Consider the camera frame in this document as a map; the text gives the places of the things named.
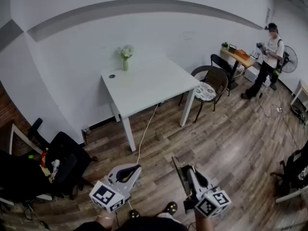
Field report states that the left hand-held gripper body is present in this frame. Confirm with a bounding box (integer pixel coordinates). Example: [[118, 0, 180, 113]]
[[89, 166, 138, 213]]

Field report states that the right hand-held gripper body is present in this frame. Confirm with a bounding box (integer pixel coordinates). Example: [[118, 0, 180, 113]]
[[184, 184, 232, 218]]

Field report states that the person's left forearm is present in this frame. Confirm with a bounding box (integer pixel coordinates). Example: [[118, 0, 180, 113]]
[[96, 209, 114, 231]]

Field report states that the person's right forearm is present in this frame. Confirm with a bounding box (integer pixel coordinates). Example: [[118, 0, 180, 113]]
[[194, 212, 214, 231]]

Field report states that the person's right shoe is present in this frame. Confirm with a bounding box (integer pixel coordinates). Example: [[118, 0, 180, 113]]
[[163, 201, 178, 216]]

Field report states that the person's black clothing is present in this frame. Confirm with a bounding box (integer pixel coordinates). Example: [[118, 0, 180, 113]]
[[79, 213, 190, 231]]

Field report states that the black office chair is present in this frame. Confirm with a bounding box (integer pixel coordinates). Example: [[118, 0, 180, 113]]
[[0, 117, 98, 202]]

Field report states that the crumpled white wrapper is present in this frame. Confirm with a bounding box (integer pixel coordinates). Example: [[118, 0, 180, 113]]
[[50, 159, 60, 177]]

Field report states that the red yellow snack packet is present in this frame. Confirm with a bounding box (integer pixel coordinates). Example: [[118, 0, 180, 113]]
[[39, 148, 50, 168]]

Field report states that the white table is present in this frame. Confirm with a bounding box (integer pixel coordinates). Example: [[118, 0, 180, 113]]
[[100, 58, 202, 153]]

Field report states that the patterned round seat cushion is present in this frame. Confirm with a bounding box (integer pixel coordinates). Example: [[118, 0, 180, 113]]
[[194, 82, 217, 103]]

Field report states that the dark wooden armchair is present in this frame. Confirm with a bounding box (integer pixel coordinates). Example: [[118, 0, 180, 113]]
[[269, 141, 308, 198]]

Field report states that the dark wicker chair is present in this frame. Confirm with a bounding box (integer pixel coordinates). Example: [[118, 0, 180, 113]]
[[178, 65, 229, 124]]

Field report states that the white storage box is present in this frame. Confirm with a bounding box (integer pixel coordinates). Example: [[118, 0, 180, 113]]
[[244, 65, 260, 83]]

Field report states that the white artificial flower bouquet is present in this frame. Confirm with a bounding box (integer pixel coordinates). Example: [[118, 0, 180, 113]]
[[117, 44, 135, 61]]

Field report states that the black folding chair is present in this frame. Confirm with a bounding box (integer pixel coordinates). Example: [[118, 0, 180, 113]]
[[210, 53, 239, 96]]

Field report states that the wooden side table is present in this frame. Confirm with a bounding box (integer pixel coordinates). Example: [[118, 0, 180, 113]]
[[220, 47, 256, 81]]

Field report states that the orange box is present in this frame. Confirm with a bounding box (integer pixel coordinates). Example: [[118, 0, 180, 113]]
[[234, 49, 250, 60]]

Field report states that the white side desk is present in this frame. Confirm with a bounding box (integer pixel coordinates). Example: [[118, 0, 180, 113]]
[[290, 78, 308, 112]]

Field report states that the black standing fan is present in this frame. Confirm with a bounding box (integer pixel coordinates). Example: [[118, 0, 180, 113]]
[[280, 45, 298, 74]]

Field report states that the white power cable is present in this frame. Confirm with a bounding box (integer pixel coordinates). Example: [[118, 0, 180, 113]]
[[136, 103, 159, 165]]

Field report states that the thin floor cable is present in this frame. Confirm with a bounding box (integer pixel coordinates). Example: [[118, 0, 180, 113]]
[[258, 90, 308, 151]]

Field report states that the white desk frame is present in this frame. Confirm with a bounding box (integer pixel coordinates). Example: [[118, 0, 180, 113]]
[[8, 123, 44, 155]]

